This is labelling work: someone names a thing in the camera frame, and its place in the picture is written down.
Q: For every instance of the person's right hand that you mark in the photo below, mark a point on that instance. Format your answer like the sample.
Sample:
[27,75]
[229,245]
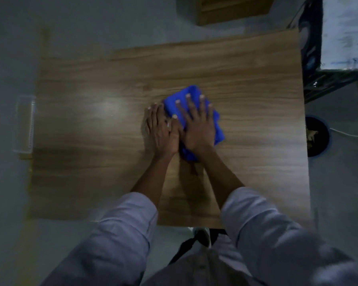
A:
[198,131]

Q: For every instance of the person's left hand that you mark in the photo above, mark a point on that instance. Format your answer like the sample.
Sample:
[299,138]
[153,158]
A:
[162,134]

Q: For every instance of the blue cloth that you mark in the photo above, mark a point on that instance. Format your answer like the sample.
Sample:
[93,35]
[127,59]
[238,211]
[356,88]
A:
[173,101]

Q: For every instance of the pile of cardboard paper scraps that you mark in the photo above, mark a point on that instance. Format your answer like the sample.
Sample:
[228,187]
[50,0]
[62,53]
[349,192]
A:
[311,135]

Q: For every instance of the blue round waste bin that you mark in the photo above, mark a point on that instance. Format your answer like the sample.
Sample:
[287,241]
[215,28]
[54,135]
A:
[323,137]

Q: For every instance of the person's left forearm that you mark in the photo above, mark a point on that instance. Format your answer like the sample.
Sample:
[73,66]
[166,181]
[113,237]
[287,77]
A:
[152,181]

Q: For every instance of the person's right forearm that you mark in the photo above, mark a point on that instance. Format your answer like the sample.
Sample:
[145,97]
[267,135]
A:
[220,178]

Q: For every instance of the wooden table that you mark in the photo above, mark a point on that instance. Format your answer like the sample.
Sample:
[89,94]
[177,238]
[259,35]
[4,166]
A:
[92,175]

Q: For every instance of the white perforated shoe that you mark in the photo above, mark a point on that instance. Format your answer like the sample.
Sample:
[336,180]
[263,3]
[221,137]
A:
[203,236]

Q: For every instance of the black trousers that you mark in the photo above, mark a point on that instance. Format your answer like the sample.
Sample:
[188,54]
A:
[188,244]

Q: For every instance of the light denim shirt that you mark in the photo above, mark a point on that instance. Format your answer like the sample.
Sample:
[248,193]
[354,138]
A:
[271,235]

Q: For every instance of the clear plastic box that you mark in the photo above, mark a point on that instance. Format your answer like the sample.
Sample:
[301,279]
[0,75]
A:
[24,125]

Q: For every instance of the black box with white label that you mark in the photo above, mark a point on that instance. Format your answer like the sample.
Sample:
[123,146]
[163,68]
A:
[346,32]

